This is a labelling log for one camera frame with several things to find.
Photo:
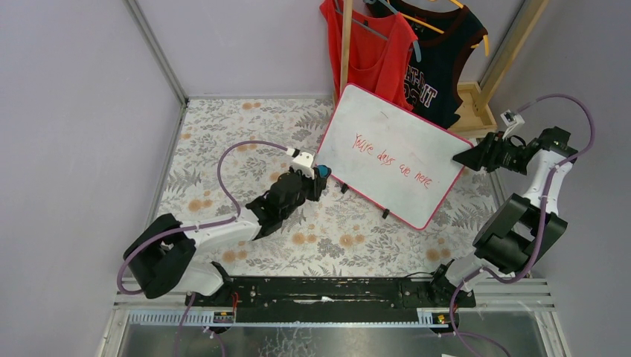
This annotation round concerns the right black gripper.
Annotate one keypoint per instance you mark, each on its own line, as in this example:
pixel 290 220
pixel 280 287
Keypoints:
pixel 488 152

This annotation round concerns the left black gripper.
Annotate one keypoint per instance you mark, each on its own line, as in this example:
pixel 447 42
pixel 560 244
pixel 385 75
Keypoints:
pixel 309 182

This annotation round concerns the blue heart eraser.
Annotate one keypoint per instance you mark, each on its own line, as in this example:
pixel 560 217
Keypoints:
pixel 323 171

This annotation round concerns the pink framed whiteboard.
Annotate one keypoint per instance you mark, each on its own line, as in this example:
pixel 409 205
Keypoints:
pixel 395 159

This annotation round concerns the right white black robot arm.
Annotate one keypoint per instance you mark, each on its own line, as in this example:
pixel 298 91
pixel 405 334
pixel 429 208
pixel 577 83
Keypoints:
pixel 525 226

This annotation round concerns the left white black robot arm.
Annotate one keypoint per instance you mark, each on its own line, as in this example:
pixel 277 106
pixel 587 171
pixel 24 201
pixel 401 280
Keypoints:
pixel 160 259

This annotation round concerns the wooden clothes rack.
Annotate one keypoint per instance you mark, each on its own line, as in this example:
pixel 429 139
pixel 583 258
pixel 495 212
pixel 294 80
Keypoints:
pixel 476 118

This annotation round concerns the floral patterned tablecloth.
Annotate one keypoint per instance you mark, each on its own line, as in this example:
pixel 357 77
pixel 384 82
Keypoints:
pixel 230 151

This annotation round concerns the dark navy basketball jersey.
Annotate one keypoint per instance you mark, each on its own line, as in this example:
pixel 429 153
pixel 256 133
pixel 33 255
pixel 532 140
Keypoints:
pixel 446 42

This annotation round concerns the red tank top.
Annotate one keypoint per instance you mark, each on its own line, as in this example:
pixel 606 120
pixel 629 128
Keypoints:
pixel 379 52

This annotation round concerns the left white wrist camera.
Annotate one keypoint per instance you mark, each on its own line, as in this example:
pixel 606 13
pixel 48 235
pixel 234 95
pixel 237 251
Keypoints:
pixel 301 162

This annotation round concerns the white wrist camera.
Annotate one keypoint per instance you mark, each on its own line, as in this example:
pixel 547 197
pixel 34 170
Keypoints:
pixel 513 121
pixel 301 162

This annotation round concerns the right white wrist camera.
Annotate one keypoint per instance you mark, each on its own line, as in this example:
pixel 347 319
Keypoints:
pixel 513 121

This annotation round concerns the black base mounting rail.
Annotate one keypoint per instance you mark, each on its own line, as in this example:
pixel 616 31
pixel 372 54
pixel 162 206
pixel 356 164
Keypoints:
pixel 277 300

